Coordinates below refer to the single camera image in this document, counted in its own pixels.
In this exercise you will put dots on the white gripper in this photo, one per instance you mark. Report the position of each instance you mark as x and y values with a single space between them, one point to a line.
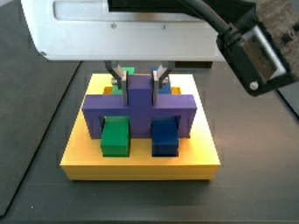
81 30

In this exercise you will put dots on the purple cross-shaped block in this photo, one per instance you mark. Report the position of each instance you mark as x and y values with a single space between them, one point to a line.
101 105

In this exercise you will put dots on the yellow slotted base board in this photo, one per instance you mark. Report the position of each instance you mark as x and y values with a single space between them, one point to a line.
197 161

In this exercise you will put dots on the blue rectangular bar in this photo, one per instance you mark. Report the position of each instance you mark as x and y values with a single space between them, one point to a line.
165 136

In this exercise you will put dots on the green rectangular bar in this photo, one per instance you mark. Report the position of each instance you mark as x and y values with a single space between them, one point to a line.
115 137

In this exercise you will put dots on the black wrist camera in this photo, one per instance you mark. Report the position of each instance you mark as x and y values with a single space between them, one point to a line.
261 43

